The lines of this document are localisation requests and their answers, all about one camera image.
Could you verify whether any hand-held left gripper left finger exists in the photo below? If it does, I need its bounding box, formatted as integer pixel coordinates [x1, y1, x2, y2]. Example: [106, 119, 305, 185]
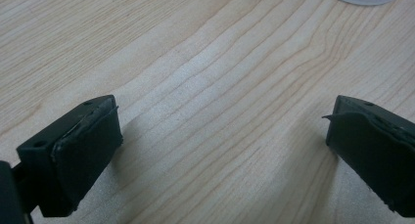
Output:
[16, 94, 124, 218]

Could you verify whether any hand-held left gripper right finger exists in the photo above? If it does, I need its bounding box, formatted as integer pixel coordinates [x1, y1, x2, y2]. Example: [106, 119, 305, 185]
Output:
[322, 95, 415, 218]

